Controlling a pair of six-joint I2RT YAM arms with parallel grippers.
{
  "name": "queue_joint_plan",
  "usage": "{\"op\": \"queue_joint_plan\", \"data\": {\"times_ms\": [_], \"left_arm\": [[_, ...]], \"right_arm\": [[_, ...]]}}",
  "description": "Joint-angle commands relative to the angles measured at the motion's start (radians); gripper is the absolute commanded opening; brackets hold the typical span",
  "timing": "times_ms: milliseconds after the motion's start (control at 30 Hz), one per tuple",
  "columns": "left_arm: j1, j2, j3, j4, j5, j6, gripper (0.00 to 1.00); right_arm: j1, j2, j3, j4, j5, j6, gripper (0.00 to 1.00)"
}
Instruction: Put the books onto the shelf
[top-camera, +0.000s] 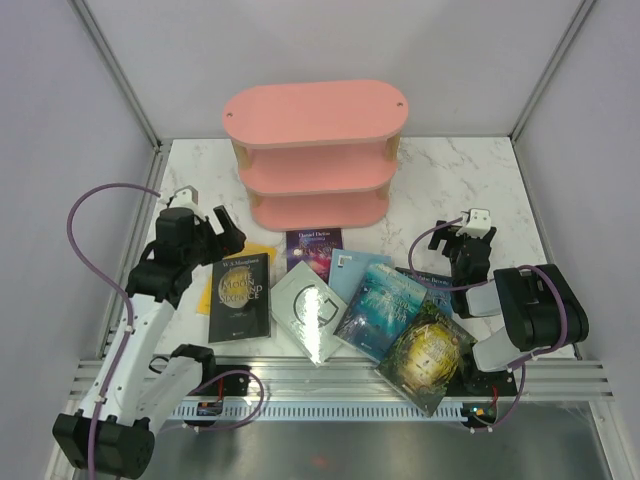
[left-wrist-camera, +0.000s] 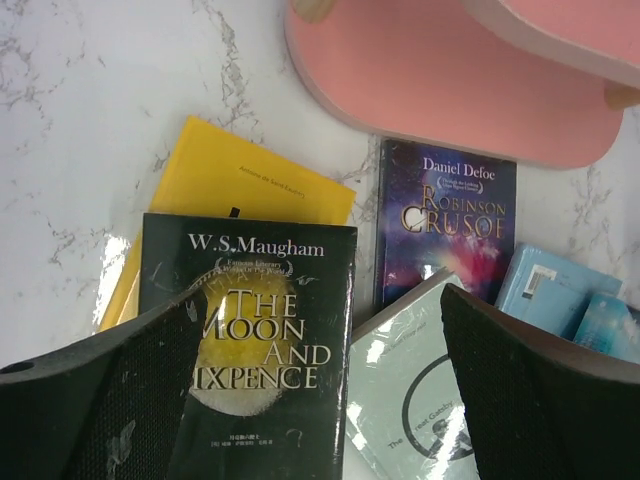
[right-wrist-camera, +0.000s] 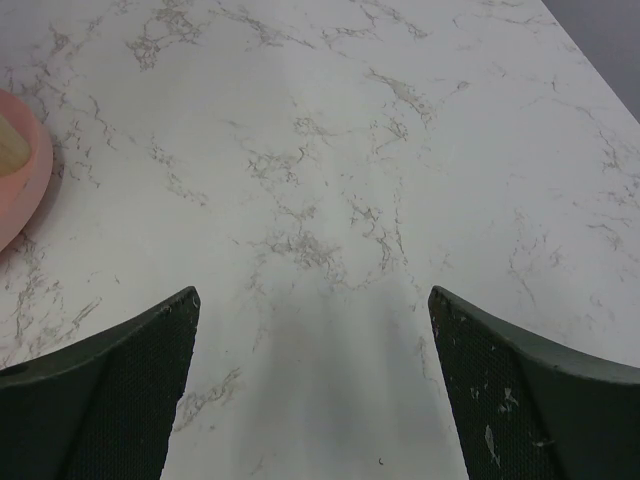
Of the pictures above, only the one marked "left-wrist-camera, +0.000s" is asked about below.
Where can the pink three-tier shelf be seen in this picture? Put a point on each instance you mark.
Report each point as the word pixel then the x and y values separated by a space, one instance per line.
pixel 544 82

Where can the dark Moon and Sixpence book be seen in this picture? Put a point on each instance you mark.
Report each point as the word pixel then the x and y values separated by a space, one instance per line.
pixel 267 398

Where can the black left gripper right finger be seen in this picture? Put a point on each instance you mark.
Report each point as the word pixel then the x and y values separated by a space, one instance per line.
pixel 538 406

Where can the light blue book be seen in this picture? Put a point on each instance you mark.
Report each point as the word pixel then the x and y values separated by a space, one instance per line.
pixel 551 292

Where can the purple Robinson Crusoe book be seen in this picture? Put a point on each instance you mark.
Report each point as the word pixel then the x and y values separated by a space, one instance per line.
pixel 442 208

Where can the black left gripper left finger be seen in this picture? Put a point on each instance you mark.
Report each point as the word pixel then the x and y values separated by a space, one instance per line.
pixel 108 406

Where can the yellow Little Prince book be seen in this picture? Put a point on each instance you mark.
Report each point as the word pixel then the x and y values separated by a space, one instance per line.
pixel 211 172

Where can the pale green Great Gatsby book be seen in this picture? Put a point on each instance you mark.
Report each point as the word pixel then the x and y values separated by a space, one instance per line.
pixel 405 415

